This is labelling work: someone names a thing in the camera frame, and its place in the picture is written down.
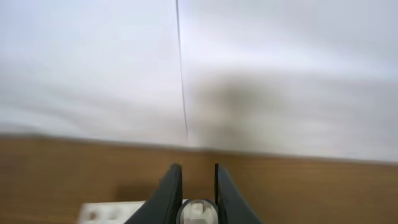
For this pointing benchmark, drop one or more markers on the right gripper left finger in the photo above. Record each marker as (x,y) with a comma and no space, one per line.
(164,205)

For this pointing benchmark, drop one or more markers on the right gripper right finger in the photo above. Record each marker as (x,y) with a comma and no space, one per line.
(231,208)

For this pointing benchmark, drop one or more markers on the clear test tube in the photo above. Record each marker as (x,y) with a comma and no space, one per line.
(197,214)

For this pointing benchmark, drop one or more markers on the white test tube rack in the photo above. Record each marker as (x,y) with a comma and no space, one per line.
(105,214)

